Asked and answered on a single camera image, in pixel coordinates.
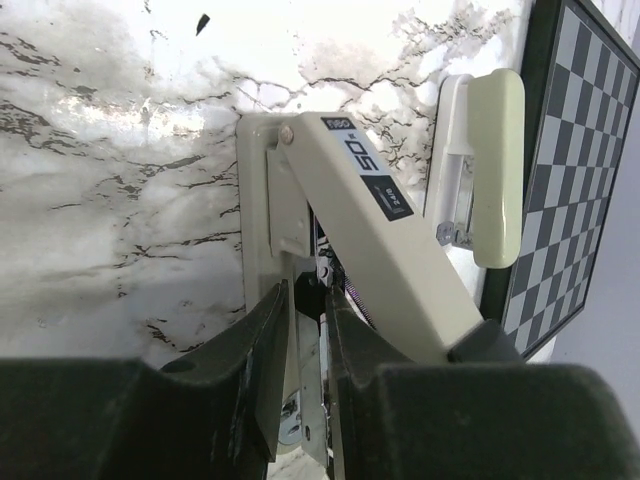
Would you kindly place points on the black white checkerboard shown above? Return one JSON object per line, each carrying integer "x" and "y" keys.
{"x": 581, "y": 80}

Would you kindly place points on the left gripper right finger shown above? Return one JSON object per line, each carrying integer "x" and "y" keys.
{"x": 392, "y": 418}

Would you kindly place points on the stapler metal base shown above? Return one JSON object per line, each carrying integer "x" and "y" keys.
{"x": 313, "y": 189}

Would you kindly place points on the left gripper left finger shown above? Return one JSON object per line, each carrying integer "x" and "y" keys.
{"x": 213, "y": 413}

